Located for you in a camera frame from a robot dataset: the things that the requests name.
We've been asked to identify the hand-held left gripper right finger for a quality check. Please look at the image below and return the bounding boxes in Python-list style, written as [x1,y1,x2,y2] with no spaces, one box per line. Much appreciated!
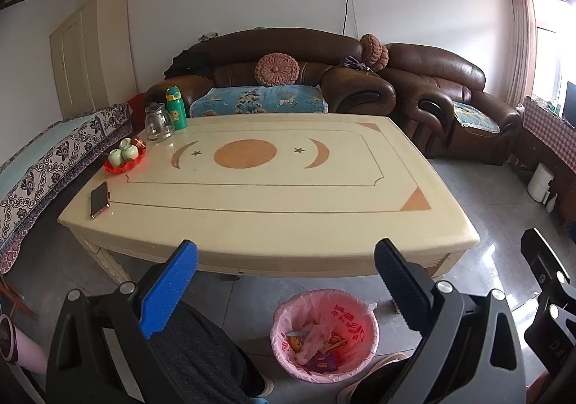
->
[374,238,528,404]

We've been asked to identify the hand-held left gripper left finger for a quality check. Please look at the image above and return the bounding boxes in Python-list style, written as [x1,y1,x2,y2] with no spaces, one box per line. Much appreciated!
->
[45,239,199,404]

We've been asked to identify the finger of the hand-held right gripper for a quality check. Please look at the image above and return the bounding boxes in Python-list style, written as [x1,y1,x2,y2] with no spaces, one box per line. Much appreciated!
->
[520,228,571,293]
[524,291,576,372]

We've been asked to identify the waste bin with pink bag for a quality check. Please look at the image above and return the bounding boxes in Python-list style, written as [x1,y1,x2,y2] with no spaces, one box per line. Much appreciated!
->
[270,289,380,383]

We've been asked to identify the person's left leg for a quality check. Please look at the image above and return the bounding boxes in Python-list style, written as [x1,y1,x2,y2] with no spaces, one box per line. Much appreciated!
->
[152,300,267,404]

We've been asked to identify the white appliance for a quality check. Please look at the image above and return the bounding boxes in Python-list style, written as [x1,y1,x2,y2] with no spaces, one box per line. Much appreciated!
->
[527,162,552,204]

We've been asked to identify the person's right shoe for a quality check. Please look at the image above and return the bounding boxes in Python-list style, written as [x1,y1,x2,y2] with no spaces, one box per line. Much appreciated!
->
[337,352,408,404]

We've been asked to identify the pink-edged smartphone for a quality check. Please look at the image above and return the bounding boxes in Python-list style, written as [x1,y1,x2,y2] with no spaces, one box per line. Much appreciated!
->
[90,181,111,220]

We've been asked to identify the cream coffee table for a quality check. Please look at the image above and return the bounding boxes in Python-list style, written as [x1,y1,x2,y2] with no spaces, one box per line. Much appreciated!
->
[57,112,480,286]

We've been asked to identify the checkered cloth side table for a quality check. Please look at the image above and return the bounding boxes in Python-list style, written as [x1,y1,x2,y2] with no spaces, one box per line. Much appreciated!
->
[521,95,576,176]

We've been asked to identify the red tray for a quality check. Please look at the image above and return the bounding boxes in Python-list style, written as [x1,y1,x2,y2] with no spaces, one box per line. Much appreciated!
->
[103,138,148,174]

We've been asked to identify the pink bottle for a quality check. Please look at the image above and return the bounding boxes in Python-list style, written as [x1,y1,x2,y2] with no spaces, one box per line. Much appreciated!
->
[0,313,48,374]

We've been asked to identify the wooden stool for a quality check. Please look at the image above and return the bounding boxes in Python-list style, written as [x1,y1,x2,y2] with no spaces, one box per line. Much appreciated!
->
[0,273,39,320]

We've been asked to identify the blue armchair seat cover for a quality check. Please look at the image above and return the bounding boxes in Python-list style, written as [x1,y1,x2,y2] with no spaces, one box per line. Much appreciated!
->
[452,101,501,134]

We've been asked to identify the black monitor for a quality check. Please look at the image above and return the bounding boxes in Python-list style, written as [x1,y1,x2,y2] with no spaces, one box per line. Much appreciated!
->
[562,81,576,127]

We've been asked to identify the glass pitcher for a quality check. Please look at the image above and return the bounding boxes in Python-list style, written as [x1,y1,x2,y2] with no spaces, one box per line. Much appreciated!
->
[143,101,176,143]

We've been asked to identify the floral covered bench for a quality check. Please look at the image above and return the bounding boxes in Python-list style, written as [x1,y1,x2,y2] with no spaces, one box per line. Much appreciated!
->
[0,103,135,275]

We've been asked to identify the green water bottle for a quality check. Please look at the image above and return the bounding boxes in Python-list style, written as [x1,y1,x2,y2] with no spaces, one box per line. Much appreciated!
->
[165,86,188,131]

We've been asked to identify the red cloth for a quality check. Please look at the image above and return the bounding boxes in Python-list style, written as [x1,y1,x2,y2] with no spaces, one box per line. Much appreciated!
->
[126,93,147,124]

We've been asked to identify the blue printed sofa blanket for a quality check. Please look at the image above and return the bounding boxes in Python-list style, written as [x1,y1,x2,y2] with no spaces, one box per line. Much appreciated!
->
[188,86,328,118]

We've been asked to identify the brown leather armchair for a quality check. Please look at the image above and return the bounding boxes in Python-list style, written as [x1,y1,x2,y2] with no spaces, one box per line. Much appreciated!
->
[386,42,523,167]

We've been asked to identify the window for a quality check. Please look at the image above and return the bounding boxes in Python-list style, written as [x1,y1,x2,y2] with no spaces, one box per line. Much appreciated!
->
[531,0,576,118]

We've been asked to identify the pink curtain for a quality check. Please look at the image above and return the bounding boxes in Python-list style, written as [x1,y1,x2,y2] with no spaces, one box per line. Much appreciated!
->
[501,0,539,109]

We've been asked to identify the purple crocheted item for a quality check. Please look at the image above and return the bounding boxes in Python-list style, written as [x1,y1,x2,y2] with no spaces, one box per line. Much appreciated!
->
[339,55,372,71]

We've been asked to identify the black garment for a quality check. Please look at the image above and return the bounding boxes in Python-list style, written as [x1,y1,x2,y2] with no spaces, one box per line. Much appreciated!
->
[164,48,213,78]

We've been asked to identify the pink round cushion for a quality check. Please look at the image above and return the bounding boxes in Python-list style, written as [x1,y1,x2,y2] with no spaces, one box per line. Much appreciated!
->
[359,33,390,72]
[255,52,301,87]

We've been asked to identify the cream wardrobe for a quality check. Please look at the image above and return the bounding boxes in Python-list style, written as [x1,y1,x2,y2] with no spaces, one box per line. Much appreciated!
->
[49,0,138,119]

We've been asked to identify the brown leather sofa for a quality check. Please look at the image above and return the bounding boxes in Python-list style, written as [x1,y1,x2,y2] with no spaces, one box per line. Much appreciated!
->
[144,27,397,118]

